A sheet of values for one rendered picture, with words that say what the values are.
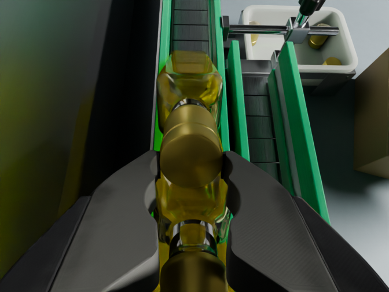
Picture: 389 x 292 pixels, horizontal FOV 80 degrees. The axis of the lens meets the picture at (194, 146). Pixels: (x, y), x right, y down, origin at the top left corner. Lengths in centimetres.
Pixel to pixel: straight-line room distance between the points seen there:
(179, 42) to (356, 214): 46
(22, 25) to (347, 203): 54
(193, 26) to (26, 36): 32
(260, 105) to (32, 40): 30
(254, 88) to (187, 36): 16
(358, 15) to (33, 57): 80
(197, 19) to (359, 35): 47
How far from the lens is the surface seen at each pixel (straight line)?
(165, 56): 32
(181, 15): 51
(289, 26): 39
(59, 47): 26
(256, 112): 39
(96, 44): 43
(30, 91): 21
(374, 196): 59
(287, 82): 34
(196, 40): 46
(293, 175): 32
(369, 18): 87
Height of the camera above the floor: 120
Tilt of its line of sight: 68 degrees down
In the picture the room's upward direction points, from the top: 5 degrees clockwise
